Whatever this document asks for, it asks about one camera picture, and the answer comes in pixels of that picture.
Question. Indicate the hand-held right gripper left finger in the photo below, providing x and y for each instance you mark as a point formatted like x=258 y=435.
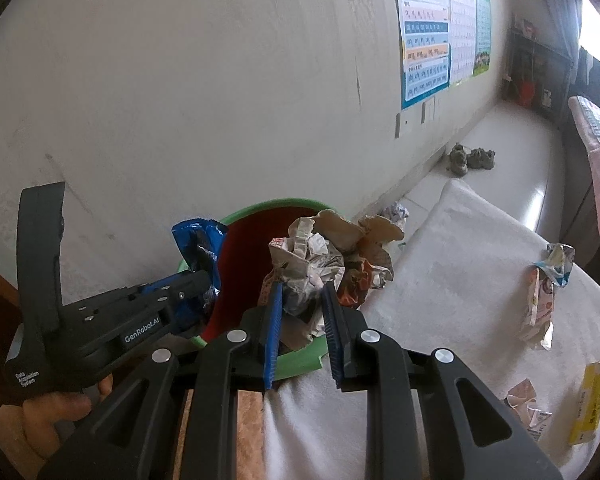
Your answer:
x=272 y=332

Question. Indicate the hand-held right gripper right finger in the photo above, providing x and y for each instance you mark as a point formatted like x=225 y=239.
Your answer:
x=332 y=337

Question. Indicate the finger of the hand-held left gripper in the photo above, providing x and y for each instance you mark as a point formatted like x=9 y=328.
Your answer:
x=155 y=281
x=195 y=287

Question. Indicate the red bucket with green rim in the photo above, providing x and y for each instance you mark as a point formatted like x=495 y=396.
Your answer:
x=240 y=270

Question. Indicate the blue snack packet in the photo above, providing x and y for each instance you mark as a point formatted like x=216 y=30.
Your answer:
x=190 y=232

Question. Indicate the printed paper wrapper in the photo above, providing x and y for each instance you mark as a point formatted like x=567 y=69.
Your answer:
x=305 y=260

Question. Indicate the person's left hand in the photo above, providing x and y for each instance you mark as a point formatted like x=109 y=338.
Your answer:
x=45 y=410

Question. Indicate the orange fluffy carpet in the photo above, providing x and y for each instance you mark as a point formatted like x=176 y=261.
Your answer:
x=250 y=427

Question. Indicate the white towel mat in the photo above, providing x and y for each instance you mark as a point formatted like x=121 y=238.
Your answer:
x=455 y=285

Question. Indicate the small crumpled paper ball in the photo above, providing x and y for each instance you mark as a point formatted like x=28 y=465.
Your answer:
x=395 y=211

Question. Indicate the pink white snack pouch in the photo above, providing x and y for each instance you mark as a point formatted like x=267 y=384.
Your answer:
x=522 y=397

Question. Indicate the white orange crumpled pouch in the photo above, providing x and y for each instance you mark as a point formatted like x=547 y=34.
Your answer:
x=537 y=305

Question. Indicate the silver blue torn wrapper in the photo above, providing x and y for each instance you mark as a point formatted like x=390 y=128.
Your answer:
x=560 y=255

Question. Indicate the yellow white carton box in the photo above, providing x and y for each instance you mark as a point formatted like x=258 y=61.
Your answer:
x=590 y=395

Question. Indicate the red container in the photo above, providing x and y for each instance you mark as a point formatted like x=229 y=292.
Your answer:
x=525 y=91

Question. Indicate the dark storage rack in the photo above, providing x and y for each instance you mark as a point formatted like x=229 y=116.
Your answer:
x=550 y=65

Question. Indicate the dark hanging clothes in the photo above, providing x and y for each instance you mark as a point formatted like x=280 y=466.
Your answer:
x=595 y=75

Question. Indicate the grey curtain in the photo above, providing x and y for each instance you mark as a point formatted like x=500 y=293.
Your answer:
x=560 y=0

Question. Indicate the white wall socket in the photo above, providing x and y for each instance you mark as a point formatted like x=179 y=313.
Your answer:
x=398 y=125

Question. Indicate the white wall switch panel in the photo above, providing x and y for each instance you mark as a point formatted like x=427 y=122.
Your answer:
x=430 y=108

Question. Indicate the blue chart wall poster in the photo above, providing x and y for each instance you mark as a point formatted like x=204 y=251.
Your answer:
x=425 y=35

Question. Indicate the pink chart wall poster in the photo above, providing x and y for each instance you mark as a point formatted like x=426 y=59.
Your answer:
x=462 y=25

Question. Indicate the green wall poster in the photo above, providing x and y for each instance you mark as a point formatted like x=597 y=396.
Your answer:
x=482 y=30

